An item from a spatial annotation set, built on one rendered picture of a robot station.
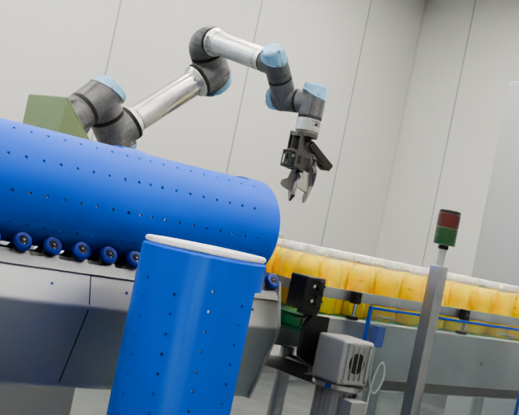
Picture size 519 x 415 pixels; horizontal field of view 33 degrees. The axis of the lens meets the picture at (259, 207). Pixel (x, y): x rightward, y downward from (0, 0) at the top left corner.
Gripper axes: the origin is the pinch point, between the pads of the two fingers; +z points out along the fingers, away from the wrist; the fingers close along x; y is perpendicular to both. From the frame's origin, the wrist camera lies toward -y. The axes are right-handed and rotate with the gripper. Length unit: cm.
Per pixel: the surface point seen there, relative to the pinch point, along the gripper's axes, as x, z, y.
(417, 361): 42, 39, -18
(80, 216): 19, 17, 81
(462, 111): -261, -117, -381
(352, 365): 42, 42, 7
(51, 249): 17, 26, 86
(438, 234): 42.1, 3.2, -17.2
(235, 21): -299, -129, -170
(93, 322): 19, 42, 72
